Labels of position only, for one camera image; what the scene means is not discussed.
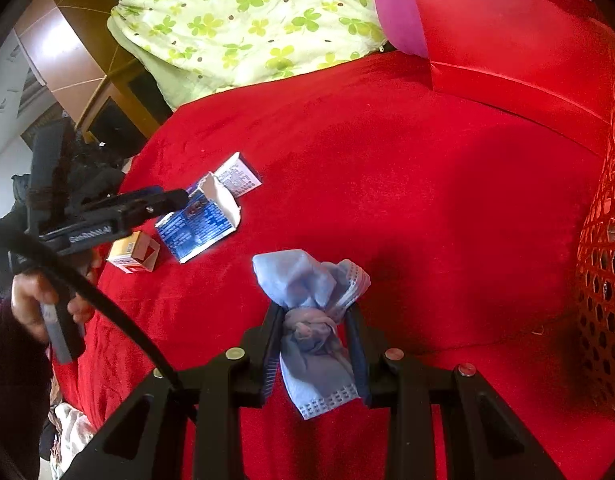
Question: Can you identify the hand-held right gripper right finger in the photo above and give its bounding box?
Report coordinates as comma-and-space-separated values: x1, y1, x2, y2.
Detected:
345, 302, 568, 480

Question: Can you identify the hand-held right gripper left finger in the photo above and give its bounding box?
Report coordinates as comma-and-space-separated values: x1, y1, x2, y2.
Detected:
60, 302, 288, 480

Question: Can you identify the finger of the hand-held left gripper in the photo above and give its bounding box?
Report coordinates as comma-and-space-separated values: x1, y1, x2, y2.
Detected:
118, 186, 191, 223

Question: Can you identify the blue torn cardboard box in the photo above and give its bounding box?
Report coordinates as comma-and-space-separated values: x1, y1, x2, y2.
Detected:
155, 171, 241, 264

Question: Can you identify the orange and white small box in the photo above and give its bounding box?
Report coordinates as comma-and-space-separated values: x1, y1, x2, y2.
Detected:
106, 231, 161, 273

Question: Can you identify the white printed small box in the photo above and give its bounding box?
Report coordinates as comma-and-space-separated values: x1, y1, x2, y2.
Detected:
214, 152, 263, 196

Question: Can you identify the blue face mask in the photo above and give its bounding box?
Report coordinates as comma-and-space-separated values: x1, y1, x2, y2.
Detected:
252, 249, 372, 421

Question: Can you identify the red plastic mesh basket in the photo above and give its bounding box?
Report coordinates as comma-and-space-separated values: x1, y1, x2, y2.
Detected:
575, 35, 615, 423

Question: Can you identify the person's left forearm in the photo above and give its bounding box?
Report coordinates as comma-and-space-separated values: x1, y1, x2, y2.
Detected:
0, 305, 53, 480

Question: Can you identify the person's left hand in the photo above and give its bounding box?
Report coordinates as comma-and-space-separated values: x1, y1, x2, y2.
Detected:
12, 255, 101, 345

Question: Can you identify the wooden cabinet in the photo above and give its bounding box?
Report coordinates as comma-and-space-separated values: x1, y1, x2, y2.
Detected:
75, 42, 171, 163

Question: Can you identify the red blanket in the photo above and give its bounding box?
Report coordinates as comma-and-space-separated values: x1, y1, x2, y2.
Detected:
52, 52, 615, 480

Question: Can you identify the brown wooden column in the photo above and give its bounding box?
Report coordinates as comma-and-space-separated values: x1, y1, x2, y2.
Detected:
15, 0, 133, 111

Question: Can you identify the green clover print quilt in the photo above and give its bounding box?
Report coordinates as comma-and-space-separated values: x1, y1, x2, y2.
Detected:
106, 0, 391, 111

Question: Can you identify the white patterned cloth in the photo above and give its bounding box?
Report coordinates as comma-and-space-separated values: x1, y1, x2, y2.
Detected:
40, 375, 96, 480

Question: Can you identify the pink paper bag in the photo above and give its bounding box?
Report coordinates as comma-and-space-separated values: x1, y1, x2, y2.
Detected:
370, 0, 429, 58

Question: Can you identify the red paper gift bag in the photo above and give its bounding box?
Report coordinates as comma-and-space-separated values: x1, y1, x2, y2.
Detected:
402, 0, 615, 156

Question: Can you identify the black cable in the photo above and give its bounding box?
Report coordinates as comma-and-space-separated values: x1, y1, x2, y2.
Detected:
0, 217, 198, 423

